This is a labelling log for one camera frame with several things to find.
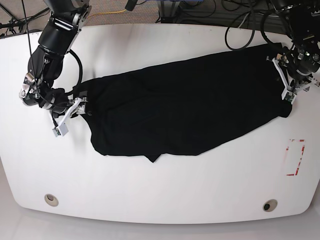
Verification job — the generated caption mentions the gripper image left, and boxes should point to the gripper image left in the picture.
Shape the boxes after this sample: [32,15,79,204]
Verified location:
[22,88,72,114]

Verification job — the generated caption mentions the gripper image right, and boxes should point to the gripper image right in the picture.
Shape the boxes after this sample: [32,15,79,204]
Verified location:
[287,47,320,80]

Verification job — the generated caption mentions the black T-shirt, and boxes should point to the black T-shirt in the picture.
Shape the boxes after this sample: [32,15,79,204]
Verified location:
[76,44,292,162]

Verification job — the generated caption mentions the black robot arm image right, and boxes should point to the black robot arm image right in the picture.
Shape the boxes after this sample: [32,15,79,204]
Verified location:
[260,0,320,82]

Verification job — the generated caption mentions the black tripod stand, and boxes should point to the black tripod stand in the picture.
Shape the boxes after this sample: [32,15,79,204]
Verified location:
[0,0,51,37]

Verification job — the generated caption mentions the red tape rectangle marking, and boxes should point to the red tape rectangle marking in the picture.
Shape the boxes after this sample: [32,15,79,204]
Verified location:
[284,139,306,176]

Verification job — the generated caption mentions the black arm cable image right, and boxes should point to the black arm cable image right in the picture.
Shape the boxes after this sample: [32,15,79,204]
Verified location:
[220,9,268,52]

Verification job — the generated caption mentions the left table cable grommet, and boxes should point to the left table cable grommet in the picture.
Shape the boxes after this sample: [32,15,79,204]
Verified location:
[44,194,59,207]

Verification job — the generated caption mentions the table cable grommet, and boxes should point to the table cable grommet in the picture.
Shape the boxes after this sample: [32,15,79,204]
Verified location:
[44,194,59,207]
[262,199,278,212]

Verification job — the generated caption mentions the yellow cable on floor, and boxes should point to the yellow cable on floor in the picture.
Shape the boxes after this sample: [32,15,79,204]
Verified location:
[87,9,127,18]

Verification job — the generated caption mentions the right table cable grommet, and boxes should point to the right table cable grommet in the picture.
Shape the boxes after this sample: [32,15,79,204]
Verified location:
[262,199,278,212]

